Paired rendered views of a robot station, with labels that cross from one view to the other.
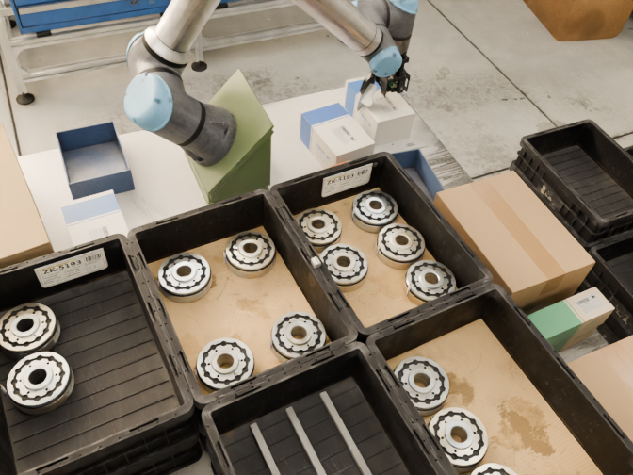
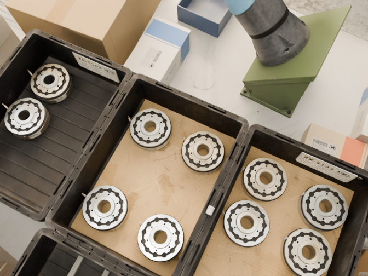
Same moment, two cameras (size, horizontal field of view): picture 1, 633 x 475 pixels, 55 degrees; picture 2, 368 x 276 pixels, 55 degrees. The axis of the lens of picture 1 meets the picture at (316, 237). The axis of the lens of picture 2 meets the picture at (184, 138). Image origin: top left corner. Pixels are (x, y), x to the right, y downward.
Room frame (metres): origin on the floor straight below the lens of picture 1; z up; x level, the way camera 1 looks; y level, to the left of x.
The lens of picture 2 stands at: (0.61, -0.08, 1.67)
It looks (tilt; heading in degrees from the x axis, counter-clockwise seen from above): 69 degrees down; 62
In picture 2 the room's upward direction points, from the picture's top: 4 degrees counter-clockwise
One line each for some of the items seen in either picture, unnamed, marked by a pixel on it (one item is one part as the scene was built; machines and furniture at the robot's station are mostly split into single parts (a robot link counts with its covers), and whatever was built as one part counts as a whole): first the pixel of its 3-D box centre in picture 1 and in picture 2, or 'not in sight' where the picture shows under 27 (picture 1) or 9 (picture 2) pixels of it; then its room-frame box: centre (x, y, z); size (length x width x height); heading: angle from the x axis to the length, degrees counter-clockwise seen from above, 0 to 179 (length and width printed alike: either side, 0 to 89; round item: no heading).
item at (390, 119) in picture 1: (377, 108); not in sight; (1.44, -0.13, 0.75); 0.20 x 0.12 x 0.09; 29
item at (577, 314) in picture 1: (556, 323); not in sight; (0.73, -0.52, 0.79); 0.24 x 0.06 x 0.06; 121
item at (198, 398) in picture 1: (236, 285); (151, 171); (0.64, 0.14, 0.92); 0.40 x 0.30 x 0.02; 32
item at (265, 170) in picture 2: (317, 224); (265, 178); (0.86, 0.00, 0.86); 0.05 x 0.05 x 0.01
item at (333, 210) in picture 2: (375, 205); (325, 206); (0.94, -0.12, 0.86); 0.05 x 0.05 x 0.01
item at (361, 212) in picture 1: (375, 206); (325, 206); (0.94, -0.12, 0.86); 0.10 x 0.10 x 0.01
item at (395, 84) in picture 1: (391, 68); not in sight; (1.41, -0.15, 0.90); 0.09 x 0.08 x 0.12; 29
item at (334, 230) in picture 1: (317, 225); (265, 178); (0.86, 0.00, 0.86); 0.10 x 0.10 x 0.01
